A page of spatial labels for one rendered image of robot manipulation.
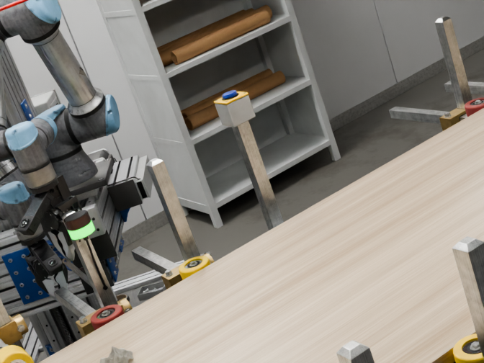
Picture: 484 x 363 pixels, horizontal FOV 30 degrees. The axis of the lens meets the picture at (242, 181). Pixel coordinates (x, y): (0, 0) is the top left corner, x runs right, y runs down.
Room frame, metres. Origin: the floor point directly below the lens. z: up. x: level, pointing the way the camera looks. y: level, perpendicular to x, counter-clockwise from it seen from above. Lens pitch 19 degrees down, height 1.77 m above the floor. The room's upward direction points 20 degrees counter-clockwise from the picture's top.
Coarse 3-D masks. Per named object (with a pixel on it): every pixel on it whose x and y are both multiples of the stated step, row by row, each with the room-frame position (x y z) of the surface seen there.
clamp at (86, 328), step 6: (120, 300) 2.09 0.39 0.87; (126, 300) 2.09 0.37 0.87; (126, 306) 2.07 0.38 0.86; (126, 312) 2.06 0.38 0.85; (90, 318) 2.05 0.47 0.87; (78, 324) 2.05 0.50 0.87; (84, 324) 2.03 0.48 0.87; (90, 324) 2.03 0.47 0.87; (84, 330) 2.02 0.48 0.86; (90, 330) 2.03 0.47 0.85
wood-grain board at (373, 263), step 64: (448, 128) 2.38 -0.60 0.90; (384, 192) 2.10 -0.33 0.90; (448, 192) 1.97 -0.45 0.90; (256, 256) 1.99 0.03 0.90; (320, 256) 1.87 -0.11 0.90; (384, 256) 1.76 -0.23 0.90; (448, 256) 1.66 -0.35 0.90; (128, 320) 1.90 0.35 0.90; (192, 320) 1.79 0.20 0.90; (256, 320) 1.68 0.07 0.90; (320, 320) 1.59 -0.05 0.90; (384, 320) 1.51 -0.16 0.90; (448, 320) 1.43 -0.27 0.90
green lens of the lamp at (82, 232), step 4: (92, 224) 2.03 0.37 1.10; (84, 228) 2.01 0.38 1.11; (88, 228) 2.01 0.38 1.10; (92, 228) 2.02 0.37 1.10; (68, 232) 2.03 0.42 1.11; (72, 232) 2.01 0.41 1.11; (76, 232) 2.01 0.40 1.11; (80, 232) 2.01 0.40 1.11; (84, 232) 2.01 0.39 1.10; (88, 232) 2.01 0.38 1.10; (92, 232) 2.02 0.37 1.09; (72, 236) 2.02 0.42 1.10; (76, 236) 2.01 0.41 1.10; (80, 236) 2.01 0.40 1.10; (84, 236) 2.01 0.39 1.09
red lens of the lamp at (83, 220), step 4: (84, 216) 2.02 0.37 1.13; (88, 216) 2.03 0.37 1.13; (64, 220) 2.03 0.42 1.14; (76, 220) 2.01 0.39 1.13; (80, 220) 2.01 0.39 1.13; (84, 220) 2.01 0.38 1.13; (88, 220) 2.02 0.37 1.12; (68, 224) 2.01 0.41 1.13; (72, 224) 2.01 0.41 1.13; (76, 224) 2.01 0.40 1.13; (80, 224) 2.01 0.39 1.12; (84, 224) 2.01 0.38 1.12; (68, 228) 2.02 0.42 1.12; (72, 228) 2.01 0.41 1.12; (76, 228) 2.01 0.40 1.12
